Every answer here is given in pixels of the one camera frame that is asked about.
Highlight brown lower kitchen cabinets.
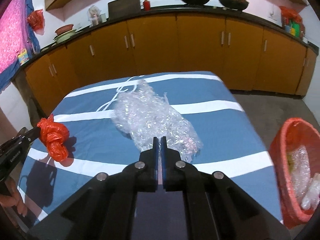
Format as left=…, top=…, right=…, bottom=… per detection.
left=24, top=13, right=318, bottom=114

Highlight small red knotted plastic bag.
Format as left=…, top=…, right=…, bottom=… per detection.
left=37, top=114, right=69, bottom=162

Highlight red plastic trash basket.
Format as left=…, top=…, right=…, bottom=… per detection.
left=268, top=118, right=319, bottom=229

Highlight jar wrapped in plastic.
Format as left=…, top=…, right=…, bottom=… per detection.
left=87, top=5, right=107, bottom=27

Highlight hanging red plastic bag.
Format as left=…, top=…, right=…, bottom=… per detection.
left=27, top=9, right=45, bottom=35

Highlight colourful small box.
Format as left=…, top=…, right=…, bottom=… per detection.
left=17, top=48, right=29, bottom=66

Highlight dark cutting board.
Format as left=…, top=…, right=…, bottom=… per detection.
left=108, top=0, right=141, bottom=20

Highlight small bubble wrap piece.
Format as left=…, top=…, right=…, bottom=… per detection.
left=112, top=80, right=203, bottom=163

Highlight black wok with lid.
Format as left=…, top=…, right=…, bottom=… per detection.
left=219, top=0, right=249, bottom=11

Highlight red bottle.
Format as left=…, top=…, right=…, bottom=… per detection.
left=143, top=0, right=151, bottom=11

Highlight large bubble wrap bundle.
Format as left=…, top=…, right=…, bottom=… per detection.
left=287, top=145, right=311, bottom=203

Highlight stacked red green basins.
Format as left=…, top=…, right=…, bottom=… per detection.
left=54, top=24, right=76, bottom=44

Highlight white translucent plastic bag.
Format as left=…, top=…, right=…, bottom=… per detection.
left=300, top=173, right=319, bottom=210

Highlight pink floral curtain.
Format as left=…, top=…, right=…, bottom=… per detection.
left=1, top=0, right=41, bottom=90

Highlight red bag with groceries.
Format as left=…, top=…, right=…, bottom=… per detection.
left=280, top=6, right=305, bottom=40

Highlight blue white striped tablecloth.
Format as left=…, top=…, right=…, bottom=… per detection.
left=18, top=72, right=281, bottom=239

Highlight person's left hand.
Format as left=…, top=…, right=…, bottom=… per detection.
left=0, top=177, right=28, bottom=217

